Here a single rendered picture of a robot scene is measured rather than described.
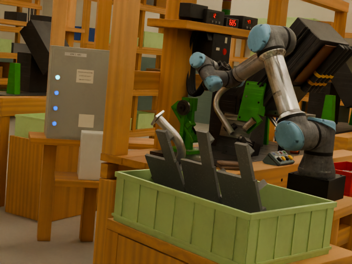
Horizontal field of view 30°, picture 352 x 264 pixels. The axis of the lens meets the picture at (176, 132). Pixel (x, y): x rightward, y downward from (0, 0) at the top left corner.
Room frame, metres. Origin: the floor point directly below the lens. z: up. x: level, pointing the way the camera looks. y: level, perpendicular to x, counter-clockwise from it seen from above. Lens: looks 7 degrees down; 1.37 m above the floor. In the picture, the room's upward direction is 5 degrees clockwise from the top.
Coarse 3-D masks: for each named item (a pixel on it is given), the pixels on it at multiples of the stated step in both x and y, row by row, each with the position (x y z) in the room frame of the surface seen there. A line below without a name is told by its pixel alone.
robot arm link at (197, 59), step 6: (192, 54) 3.03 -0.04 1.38; (198, 54) 3.01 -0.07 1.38; (204, 54) 3.03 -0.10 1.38; (192, 60) 3.01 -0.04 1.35; (198, 60) 3.00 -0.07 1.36; (204, 60) 3.00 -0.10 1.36; (210, 60) 3.05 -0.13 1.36; (192, 66) 3.01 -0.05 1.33; (198, 66) 3.00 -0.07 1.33; (198, 72) 3.02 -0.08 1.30
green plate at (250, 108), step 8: (248, 88) 3.36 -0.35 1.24; (256, 88) 3.33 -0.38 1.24; (264, 88) 3.31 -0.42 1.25; (248, 96) 3.34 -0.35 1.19; (256, 96) 3.32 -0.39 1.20; (240, 104) 3.36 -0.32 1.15; (248, 104) 3.33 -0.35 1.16; (256, 104) 3.30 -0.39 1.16; (240, 112) 3.34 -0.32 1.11; (248, 112) 3.31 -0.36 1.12; (256, 112) 3.29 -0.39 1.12; (264, 112) 3.35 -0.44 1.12; (240, 120) 3.33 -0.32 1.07
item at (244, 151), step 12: (240, 144) 1.87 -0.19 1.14; (240, 156) 1.89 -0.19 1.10; (240, 168) 1.91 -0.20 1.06; (252, 168) 1.89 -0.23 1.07; (228, 180) 1.97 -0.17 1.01; (240, 180) 1.93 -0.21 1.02; (252, 180) 1.89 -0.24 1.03; (228, 192) 1.99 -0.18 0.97; (240, 192) 1.95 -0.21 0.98; (252, 192) 1.91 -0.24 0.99; (228, 204) 2.01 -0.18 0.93; (240, 204) 1.97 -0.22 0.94; (252, 204) 1.93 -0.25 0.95
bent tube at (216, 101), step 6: (222, 90) 3.29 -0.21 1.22; (216, 96) 3.30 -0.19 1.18; (216, 102) 3.29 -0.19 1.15; (216, 108) 3.27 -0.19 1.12; (216, 114) 3.27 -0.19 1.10; (222, 114) 3.25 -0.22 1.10; (222, 120) 3.23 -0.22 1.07; (228, 126) 3.20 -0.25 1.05; (228, 132) 3.19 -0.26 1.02; (234, 132) 3.20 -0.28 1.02
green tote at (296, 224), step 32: (128, 192) 2.15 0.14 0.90; (160, 192) 2.04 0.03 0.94; (288, 192) 2.17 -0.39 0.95; (128, 224) 2.14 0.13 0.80; (160, 224) 2.03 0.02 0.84; (192, 224) 1.92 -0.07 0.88; (224, 224) 1.83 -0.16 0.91; (256, 224) 1.78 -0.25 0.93; (288, 224) 1.88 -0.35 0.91; (320, 224) 1.99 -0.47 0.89; (224, 256) 1.82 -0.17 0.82; (256, 256) 1.79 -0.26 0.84; (288, 256) 1.89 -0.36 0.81
